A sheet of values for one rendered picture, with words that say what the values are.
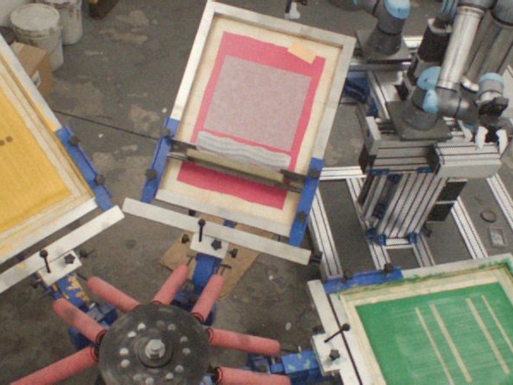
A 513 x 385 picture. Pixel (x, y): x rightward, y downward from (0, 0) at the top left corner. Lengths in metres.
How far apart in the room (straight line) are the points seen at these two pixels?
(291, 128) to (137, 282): 1.47
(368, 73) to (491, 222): 1.36
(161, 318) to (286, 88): 1.02
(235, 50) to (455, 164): 1.00
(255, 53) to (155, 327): 1.14
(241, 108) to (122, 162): 1.73
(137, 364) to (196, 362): 0.15
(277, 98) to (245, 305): 1.38
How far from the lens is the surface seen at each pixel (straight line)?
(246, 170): 2.13
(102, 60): 4.68
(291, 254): 2.11
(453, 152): 2.62
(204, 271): 2.12
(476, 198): 3.90
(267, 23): 2.38
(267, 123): 2.28
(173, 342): 1.74
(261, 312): 3.30
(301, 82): 2.33
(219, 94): 2.33
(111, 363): 1.72
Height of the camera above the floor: 2.86
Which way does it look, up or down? 49 degrees down
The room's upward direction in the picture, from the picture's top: 10 degrees clockwise
